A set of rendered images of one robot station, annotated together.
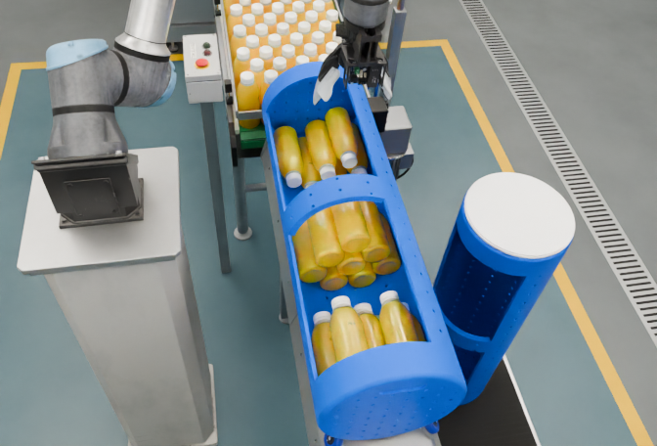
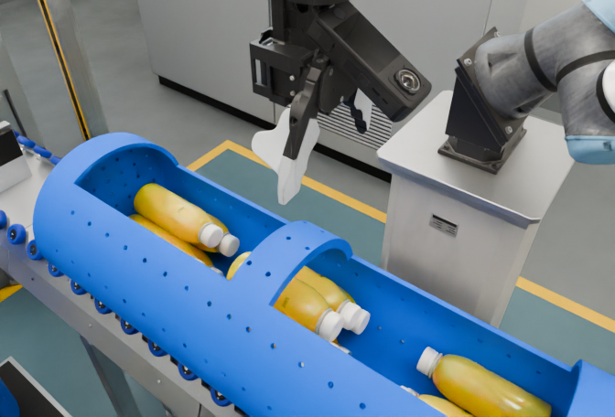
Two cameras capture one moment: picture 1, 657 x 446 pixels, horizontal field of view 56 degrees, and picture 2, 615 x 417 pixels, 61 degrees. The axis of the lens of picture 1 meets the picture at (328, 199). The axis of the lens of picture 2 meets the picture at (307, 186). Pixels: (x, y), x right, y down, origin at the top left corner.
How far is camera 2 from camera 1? 1.39 m
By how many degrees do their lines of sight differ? 85
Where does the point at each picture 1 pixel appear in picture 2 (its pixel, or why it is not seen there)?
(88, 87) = (551, 24)
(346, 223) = not seen: hidden behind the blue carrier
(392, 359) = (102, 144)
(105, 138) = (492, 57)
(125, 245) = (417, 134)
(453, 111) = not seen: outside the picture
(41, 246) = not seen: hidden behind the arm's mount
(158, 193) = (466, 176)
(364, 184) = (268, 265)
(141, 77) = (578, 87)
